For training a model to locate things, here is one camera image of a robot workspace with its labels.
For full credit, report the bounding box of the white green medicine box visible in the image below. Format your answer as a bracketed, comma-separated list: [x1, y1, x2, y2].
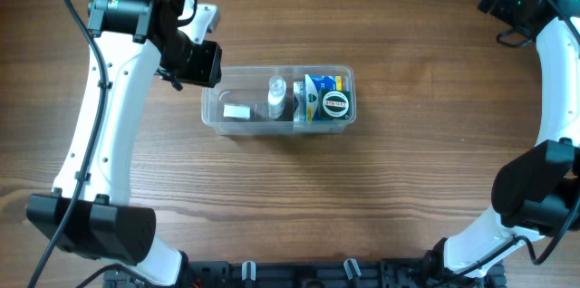
[223, 104, 251, 120]

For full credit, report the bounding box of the clear cap white spray bottle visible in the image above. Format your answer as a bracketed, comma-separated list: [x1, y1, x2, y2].
[267, 75, 286, 120]

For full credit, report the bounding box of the white blue medicine box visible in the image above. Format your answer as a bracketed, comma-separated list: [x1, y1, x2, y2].
[293, 81, 305, 122]

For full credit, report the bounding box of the blue yellow VapoDrops box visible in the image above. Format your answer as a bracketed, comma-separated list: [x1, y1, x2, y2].
[303, 74, 343, 121]

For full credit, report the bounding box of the dark green round-logo box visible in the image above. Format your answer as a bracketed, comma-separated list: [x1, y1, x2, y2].
[317, 90, 353, 120]

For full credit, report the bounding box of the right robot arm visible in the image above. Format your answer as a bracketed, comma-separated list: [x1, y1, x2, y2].
[414, 0, 579, 287]

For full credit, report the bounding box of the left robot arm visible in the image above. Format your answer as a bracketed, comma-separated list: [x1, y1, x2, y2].
[26, 0, 222, 287]

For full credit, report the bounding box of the clear plastic container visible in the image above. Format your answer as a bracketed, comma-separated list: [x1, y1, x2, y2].
[201, 65, 357, 136]

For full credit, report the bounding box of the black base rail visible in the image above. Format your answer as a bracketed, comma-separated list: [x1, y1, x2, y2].
[102, 256, 507, 288]

